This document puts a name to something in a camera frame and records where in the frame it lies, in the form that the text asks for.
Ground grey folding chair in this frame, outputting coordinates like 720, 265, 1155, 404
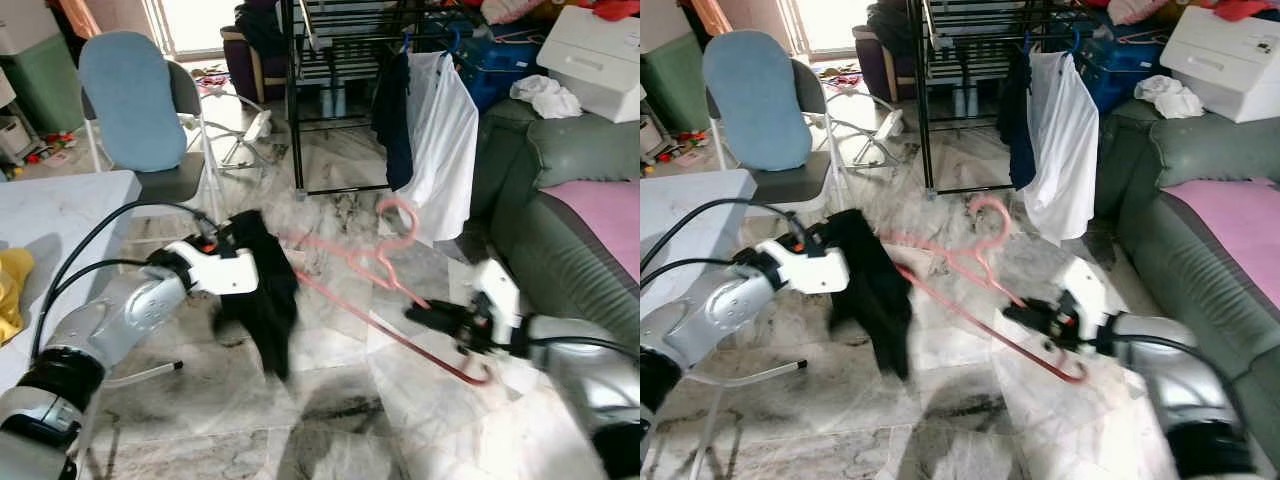
705, 55, 851, 211
80, 55, 226, 226

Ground light blue cushion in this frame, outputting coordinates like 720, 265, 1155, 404
78, 30, 189, 173
703, 30, 813, 173

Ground dark clothes heap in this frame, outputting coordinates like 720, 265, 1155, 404
868, 0, 921, 51
235, 0, 291, 56

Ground white storage box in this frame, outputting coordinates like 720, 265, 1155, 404
1160, 5, 1280, 123
537, 5, 640, 123

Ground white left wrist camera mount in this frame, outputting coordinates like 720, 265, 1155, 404
755, 238, 851, 296
165, 240, 259, 296

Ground white shirt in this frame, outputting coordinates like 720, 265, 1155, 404
1022, 50, 1101, 246
395, 50, 481, 246

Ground white storage trolley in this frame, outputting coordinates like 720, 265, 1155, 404
640, 112, 666, 161
0, 70, 41, 166

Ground white folding table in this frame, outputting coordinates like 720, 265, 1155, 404
640, 170, 811, 480
0, 170, 186, 386

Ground green sofa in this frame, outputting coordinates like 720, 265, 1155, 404
1095, 98, 1280, 461
470, 98, 640, 381

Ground green and white cabinet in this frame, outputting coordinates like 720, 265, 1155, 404
0, 0, 86, 136
640, 0, 706, 131

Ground purple armchair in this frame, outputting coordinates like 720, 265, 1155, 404
222, 25, 296, 106
855, 25, 926, 106

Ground pink plastic hanger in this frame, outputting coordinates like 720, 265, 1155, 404
885, 195, 1089, 386
285, 195, 496, 386

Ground pink blanket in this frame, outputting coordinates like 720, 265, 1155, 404
540, 178, 640, 281
1160, 178, 1280, 311

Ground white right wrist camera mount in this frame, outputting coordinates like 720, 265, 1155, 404
470, 258, 521, 346
1065, 258, 1111, 341

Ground blue plastic crate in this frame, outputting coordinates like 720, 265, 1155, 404
455, 35, 551, 111
1080, 35, 1171, 111

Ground black clothes drying rack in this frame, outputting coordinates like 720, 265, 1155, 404
280, 0, 561, 196
905, 0, 1181, 196

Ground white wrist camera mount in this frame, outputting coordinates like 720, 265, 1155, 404
165, 240, 259, 296
755, 238, 851, 296
470, 258, 521, 346
1065, 258, 1111, 341

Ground dark navy shirt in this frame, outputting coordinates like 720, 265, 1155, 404
997, 50, 1041, 191
372, 50, 416, 191

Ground yellow shirt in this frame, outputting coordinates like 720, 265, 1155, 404
0, 248, 36, 346

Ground white tubular bouncer frame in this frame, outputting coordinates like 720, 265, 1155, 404
820, 90, 906, 171
195, 90, 276, 171

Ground crumpled white cloth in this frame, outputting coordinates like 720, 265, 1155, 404
1135, 75, 1206, 121
510, 75, 583, 121

